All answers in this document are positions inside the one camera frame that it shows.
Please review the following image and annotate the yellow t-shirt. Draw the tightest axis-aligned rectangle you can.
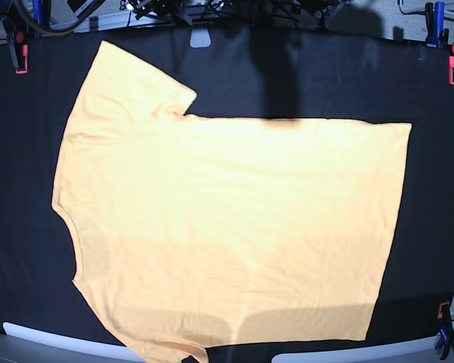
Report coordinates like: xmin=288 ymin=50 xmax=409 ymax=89
xmin=51 ymin=42 xmax=412 ymax=362

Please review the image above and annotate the grey tab on table edge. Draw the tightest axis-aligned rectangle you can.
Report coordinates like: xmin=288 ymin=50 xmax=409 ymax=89
xmin=189 ymin=28 xmax=211 ymax=48

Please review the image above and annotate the red black clamp far left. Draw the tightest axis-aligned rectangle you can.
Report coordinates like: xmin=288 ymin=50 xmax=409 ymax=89
xmin=2 ymin=17 xmax=28 ymax=74

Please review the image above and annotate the blue clamp far right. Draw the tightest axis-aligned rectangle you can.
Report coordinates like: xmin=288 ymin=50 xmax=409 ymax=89
xmin=424 ymin=2 xmax=449 ymax=49

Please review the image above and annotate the red blue clamp near right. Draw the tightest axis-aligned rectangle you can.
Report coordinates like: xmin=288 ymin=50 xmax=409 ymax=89
xmin=434 ymin=302 xmax=454 ymax=360

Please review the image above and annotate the black cable bundle top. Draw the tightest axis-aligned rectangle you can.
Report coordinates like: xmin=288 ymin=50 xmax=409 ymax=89
xmin=124 ymin=0 xmax=349 ymax=29

